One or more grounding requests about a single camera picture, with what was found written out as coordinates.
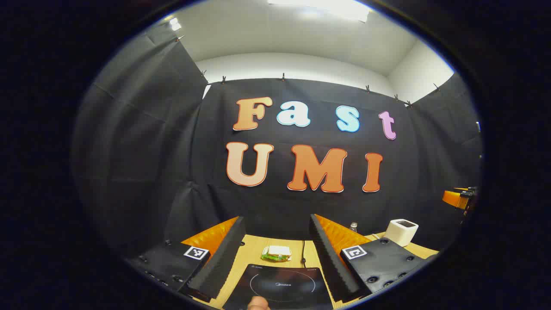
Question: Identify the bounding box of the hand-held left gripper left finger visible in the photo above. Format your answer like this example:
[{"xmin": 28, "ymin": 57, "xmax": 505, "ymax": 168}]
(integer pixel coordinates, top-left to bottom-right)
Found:
[{"xmin": 125, "ymin": 216, "xmax": 246, "ymax": 303}]

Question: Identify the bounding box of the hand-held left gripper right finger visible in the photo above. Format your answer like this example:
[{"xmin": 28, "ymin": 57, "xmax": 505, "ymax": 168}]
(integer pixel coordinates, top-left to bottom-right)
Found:
[{"xmin": 309, "ymin": 214, "xmax": 439, "ymax": 303}]

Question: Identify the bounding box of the black induction cooktop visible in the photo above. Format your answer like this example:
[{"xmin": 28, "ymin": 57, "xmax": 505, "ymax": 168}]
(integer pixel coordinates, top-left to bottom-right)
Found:
[{"xmin": 222, "ymin": 263, "xmax": 334, "ymax": 310}]

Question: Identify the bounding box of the sandwich with lettuce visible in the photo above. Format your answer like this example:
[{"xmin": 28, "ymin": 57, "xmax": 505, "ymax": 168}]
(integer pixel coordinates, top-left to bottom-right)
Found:
[{"xmin": 261, "ymin": 245, "xmax": 292, "ymax": 262}]

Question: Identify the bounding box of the white toaster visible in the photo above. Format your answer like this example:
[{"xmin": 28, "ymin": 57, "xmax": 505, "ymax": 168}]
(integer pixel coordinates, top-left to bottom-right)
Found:
[{"xmin": 384, "ymin": 219, "xmax": 419, "ymax": 247}]

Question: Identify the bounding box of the ceiling light panel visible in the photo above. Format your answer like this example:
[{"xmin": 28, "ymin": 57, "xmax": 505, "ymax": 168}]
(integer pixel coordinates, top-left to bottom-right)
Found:
[{"xmin": 267, "ymin": 0, "xmax": 371, "ymax": 23}]

